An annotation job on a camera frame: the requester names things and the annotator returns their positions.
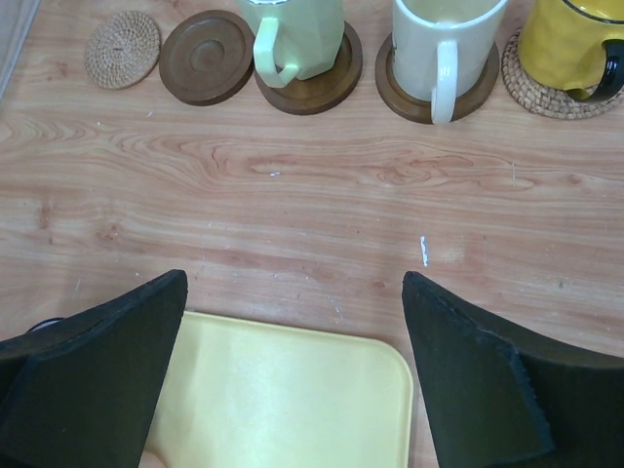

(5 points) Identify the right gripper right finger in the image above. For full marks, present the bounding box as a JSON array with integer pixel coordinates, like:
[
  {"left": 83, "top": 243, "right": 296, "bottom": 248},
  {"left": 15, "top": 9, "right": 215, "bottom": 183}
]
[{"left": 402, "top": 272, "right": 623, "bottom": 467}]

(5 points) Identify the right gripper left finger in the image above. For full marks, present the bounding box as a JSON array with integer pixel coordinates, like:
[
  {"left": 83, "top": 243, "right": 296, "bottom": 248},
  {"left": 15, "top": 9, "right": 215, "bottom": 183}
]
[{"left": 1, "top": 269, "right": 188, "bottom": 467}]

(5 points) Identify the brown wooden coaster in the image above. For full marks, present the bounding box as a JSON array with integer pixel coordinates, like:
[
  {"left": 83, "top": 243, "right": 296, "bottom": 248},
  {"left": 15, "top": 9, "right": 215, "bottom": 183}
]
[
  {"left": 374, "top": 34, "right": 500, "bottom": 125},
  {"left": 159, "top": 10, "right": 254, "bottom": 106},
  {"left": 254, "top": 21, "right": 363, "bottom": 115}
]

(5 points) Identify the woven rattan coaster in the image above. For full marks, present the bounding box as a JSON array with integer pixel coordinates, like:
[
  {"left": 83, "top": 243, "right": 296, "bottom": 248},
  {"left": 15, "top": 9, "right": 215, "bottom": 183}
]
[
  {"left": 501, "top": 27, "right": 623, "bottom": 121},
  {"left": 84, "top": 11, "right": 161, "bottom": 90}
]

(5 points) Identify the cream white mug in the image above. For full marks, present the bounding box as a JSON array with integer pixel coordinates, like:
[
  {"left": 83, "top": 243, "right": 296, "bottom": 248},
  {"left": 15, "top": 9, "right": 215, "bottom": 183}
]
[{"left": 392, "top": 1, "right": 508, "bottom": 125}]

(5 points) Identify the yellow transparent cup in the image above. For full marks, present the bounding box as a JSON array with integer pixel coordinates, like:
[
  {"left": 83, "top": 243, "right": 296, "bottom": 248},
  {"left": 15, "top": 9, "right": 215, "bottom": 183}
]
[{"left": 518, "top": 0, "right": 623, "bottom": 103}]

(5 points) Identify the white cup green handle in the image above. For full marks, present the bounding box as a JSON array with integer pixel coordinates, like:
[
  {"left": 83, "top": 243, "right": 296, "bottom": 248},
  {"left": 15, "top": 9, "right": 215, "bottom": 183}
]
[{"left": 237, "top": 0, "right": 345, "bottom": 89}]

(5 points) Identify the grey purple cup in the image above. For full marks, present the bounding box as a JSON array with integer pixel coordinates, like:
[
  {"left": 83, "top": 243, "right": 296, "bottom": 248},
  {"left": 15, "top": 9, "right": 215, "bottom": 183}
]
[{"left": 27, "top": 317, "right": 64, "bottom": 332}]

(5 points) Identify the yellow plastic tray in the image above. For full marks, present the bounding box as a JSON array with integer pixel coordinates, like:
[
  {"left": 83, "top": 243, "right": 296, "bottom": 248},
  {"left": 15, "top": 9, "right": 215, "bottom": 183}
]
[{"left": 146, "top": 312, "right": 413, "bottom": 467}]

